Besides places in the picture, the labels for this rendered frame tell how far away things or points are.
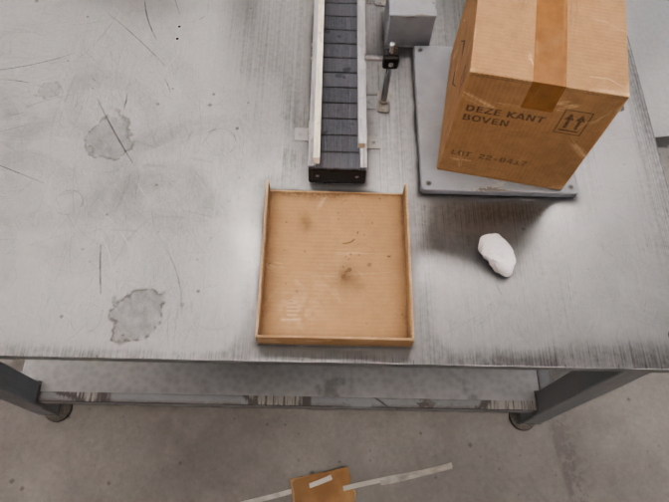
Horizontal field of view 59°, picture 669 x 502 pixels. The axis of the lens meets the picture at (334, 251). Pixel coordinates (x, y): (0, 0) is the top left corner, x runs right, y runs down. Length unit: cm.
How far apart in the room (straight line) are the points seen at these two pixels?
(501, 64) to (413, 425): 118
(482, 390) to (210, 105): 101
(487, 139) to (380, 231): 25
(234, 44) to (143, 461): 118
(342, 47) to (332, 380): 85
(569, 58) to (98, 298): 86
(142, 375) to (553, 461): 119
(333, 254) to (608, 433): 121
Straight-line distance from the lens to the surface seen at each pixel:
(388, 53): 115
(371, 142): 119
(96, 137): 127
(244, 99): 126
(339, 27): 132
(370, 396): 161
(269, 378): 162
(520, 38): 102
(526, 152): 110
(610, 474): 200
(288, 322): 102
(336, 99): 119
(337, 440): 181
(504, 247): 109
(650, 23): 161
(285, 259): 106
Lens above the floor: 180
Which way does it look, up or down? 65 degrees down
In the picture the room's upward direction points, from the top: 4 degrees clockwise
